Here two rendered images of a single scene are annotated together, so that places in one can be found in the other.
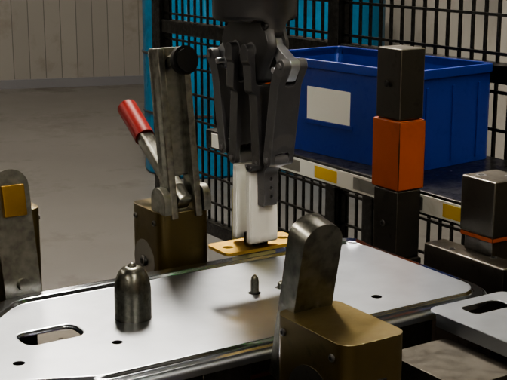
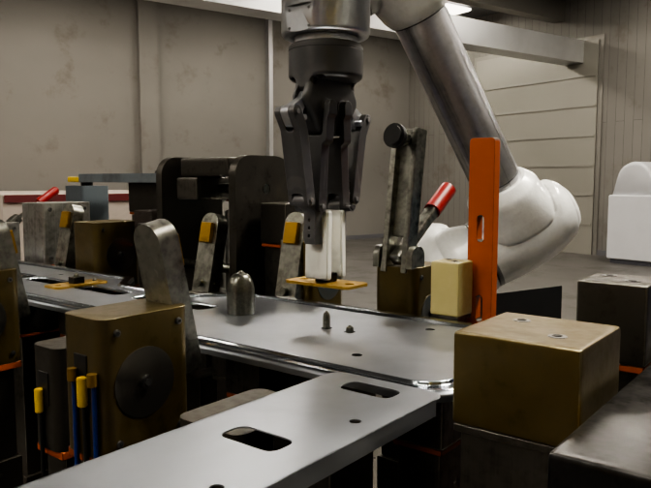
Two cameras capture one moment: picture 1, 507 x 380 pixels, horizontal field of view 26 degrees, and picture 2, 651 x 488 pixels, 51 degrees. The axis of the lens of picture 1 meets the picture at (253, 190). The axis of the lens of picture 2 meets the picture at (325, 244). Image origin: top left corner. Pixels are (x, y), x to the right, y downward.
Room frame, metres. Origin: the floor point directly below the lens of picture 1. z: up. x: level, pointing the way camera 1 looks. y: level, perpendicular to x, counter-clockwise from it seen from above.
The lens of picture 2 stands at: (0.75, -0.66, 1.15)
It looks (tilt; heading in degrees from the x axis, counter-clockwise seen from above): 5 degrees down; 71
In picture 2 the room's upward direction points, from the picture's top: straight up
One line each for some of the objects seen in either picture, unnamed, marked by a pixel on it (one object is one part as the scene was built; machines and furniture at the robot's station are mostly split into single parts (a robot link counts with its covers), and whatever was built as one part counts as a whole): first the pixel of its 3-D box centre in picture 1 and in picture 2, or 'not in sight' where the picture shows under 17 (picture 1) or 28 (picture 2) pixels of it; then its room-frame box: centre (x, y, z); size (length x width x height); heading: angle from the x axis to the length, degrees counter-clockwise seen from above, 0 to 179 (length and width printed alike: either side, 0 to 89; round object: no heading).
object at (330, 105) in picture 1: (370, 103); not in sight; (1.53, -0.16, 1.09); 0.30 x 0.17 x 0.13; 39
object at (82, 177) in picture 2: not in sight; (159, 177); (0.89, 0.77, 1.16); 0.37 x 0.14 x 0.02; 123
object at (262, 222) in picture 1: (261, 203); (318, 244); (0.97, -0.01, 1.09); 0.03 x 0.01 x 0.07; 122
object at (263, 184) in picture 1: (272, 179); (307, 219); (0.95, -0.02, 1.11); 0.03 x 0.01 x 0.05; 32
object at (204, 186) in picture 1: (200, 194); (415, 257); (1.11, 0.05, 1.06); 0.03 x 0.01 x 0.03; 33
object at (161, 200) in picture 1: (161, 200); (382, 255); (1.08, 0.09, 1.06); 0.03 x 0.01 x 0.03; 33
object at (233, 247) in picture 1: (256, 239); (325, 278); (0.98, 0.00, 1.05); 0.08 x 0.04 x 0.01; 122
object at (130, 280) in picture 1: (132, 298); (240, 298); (0.91, 0.11, 1.02); 0.03 x 0.03 x 0.07
